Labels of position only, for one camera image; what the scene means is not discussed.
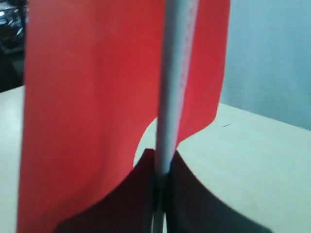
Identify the white backdrop cloth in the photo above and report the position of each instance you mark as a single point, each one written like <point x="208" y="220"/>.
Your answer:
<point x="268" y="59"/>

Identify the red flag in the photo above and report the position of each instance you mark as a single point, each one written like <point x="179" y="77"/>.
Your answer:
<point x="92" y="74"/>

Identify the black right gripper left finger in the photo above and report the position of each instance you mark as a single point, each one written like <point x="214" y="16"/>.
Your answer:
<point x="127" y="209"/>

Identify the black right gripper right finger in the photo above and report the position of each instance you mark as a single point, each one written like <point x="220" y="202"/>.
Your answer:
<point x="191" y="208"/>

